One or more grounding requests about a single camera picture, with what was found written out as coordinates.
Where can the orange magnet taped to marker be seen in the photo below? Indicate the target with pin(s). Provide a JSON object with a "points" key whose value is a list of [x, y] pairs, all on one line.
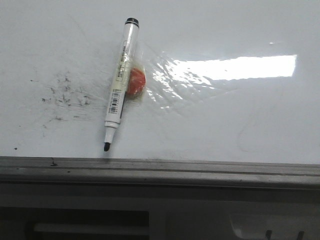
{"points": [[136, 84]]}

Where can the grey aluminium whiteboard frame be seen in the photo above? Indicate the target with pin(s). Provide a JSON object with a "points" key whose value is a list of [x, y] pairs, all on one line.
{"points": [[159, 172]]}

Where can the white whiteboard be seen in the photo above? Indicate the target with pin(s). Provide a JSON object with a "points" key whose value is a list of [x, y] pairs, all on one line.
{"points": [[226, 80]]}

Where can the white black whiteboard marker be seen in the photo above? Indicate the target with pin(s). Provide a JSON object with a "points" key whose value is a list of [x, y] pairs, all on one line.
{"points": [[120, 80]]}

